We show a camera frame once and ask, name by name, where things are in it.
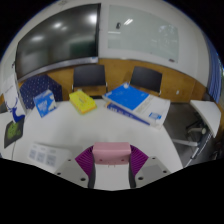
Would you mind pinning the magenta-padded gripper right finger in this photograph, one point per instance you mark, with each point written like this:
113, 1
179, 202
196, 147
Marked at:
139, 161

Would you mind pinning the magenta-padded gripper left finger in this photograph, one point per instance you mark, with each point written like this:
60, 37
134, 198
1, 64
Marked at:
83, 163

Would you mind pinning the pink charger block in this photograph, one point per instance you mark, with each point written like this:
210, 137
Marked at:
111, 153

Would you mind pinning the yellow box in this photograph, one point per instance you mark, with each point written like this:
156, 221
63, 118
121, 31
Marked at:
82, 101

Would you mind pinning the blue cover book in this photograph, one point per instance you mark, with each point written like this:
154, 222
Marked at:
130, 96

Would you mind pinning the blue tissue box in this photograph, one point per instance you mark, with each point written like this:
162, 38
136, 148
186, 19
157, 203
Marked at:
45, 103

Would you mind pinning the black mouse pad green print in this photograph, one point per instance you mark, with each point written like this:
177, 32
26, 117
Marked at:
14, 131

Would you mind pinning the black chair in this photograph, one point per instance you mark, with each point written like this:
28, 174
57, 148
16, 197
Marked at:
146, 78
89, 76

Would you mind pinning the white side table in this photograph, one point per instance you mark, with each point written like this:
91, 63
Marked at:
206, 111

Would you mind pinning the blue patterned chair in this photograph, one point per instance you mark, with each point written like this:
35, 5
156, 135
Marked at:
40, 85

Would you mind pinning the white paper bag blue deer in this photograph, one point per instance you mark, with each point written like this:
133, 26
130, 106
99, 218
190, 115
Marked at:
11, 95

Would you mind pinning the blue curtain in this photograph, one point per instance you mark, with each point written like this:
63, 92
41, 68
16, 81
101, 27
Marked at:
215, 73

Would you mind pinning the large black display screen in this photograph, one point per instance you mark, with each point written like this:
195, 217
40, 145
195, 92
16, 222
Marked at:
56, 36

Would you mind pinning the wide glass whiteboard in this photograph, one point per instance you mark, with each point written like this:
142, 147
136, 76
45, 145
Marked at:
143, 31

